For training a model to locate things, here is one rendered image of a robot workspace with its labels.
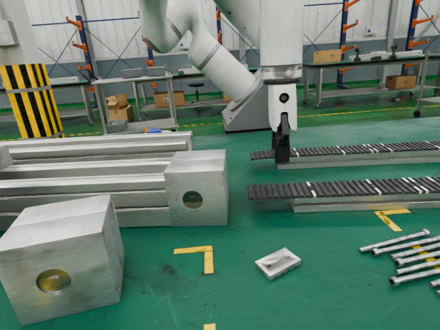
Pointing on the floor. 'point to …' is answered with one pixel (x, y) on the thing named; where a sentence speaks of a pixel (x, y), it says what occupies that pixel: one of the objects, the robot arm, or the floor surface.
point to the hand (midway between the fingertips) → (279, 150)
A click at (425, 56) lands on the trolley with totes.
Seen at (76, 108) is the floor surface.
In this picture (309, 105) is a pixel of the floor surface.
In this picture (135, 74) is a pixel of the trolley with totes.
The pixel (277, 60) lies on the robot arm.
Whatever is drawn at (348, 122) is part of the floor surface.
